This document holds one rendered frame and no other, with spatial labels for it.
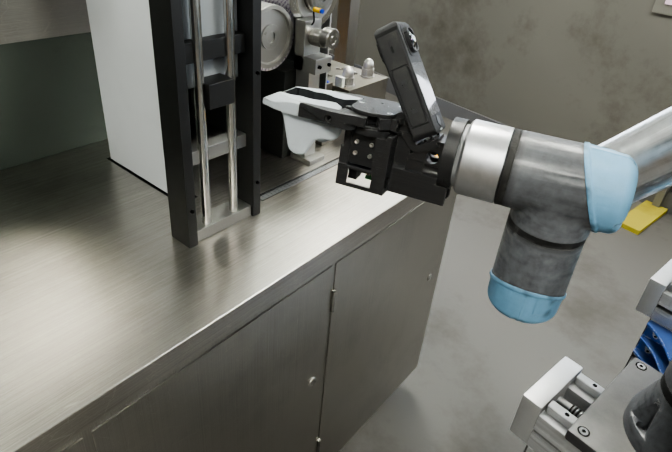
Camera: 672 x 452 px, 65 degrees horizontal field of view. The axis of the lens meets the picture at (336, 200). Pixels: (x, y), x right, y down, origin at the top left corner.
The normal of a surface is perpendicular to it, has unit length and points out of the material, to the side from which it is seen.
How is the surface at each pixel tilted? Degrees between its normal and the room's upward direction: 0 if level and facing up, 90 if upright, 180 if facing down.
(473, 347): 0
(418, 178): 82
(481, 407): 0
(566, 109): 90
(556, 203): 90
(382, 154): 82
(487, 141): 36
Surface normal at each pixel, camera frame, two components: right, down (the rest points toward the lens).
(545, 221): -0.57, 0.39
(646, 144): -0.72, -0.22
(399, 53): -0.38, 0.28
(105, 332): 0.08, -0.85
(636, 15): -0.76, 0.29
